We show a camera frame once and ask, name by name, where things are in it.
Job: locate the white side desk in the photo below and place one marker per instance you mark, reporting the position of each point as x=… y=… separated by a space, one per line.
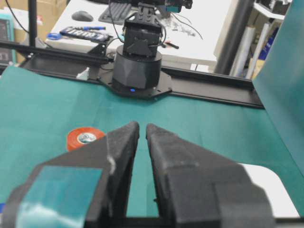
x=179 y=31

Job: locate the blue tape roll on desk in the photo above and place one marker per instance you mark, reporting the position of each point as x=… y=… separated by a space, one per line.
x=54 y=36

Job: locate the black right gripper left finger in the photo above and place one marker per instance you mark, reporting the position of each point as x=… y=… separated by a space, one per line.
x=82 y=188

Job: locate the white plastic case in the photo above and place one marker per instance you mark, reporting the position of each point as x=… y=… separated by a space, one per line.
x=280 y=201

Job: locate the black computer mouse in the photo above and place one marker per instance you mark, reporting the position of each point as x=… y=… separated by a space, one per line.
x=82 y=16

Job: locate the green backdrop sheet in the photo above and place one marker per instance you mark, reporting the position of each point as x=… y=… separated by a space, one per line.
x=280 y=83

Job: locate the black aluminium frame rail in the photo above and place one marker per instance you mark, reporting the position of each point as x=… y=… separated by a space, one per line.
x=98 y=69

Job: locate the red tape roll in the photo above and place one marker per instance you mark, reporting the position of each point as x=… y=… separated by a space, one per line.
x=79 y=137

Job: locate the black keyboard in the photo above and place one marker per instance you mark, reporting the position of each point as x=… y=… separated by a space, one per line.
x=119 y=12

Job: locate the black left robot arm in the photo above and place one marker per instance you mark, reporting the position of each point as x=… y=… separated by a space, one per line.
x=137 y=66

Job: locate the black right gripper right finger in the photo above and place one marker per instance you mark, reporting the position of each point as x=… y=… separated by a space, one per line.
x=198 y=188

